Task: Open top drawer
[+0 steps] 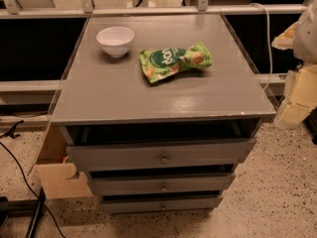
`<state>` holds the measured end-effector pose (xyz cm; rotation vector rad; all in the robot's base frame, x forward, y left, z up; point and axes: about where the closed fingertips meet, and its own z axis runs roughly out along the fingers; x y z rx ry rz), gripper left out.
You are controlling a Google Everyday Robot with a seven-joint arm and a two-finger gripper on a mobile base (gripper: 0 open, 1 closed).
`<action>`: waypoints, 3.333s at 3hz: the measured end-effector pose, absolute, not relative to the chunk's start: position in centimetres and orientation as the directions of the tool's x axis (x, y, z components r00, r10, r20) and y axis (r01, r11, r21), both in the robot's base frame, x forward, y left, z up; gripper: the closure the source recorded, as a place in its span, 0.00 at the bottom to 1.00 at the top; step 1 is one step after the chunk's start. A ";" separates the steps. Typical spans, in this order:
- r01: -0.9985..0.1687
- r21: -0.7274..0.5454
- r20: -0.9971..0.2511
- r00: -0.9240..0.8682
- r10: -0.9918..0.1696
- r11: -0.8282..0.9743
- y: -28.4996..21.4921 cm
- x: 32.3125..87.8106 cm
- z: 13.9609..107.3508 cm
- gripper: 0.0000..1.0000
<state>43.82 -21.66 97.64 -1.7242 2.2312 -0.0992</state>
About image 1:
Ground grey top drawer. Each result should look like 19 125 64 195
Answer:
66 138 256 172

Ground grey bottom drawer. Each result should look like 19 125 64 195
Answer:
103 194 222 214

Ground black floor bracket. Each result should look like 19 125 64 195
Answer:
0 189 46 238

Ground white ceramic bowl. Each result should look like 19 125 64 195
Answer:
96 27 135 58

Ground metal railing frame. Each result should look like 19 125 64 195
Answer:
0 0 317 20

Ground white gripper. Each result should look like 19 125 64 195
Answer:
271 4 317 129

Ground grey drawer cabinet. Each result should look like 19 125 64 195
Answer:
51 15 274 203

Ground grey drawer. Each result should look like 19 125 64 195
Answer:
87 173 236 196
66 138 256 172
103 194 222 214

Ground white cable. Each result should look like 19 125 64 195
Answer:
249 2 274 91

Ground light wooden box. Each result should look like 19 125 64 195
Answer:
35 125 92 199

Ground black floor cable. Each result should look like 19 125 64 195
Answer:
0 141 67 238

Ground green snack bag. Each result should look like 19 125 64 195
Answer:
140 43 212 83

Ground grey middle drawer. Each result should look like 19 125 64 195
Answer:
87 173 236 196

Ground black clamp on floor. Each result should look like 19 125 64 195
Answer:
0 120 24 139

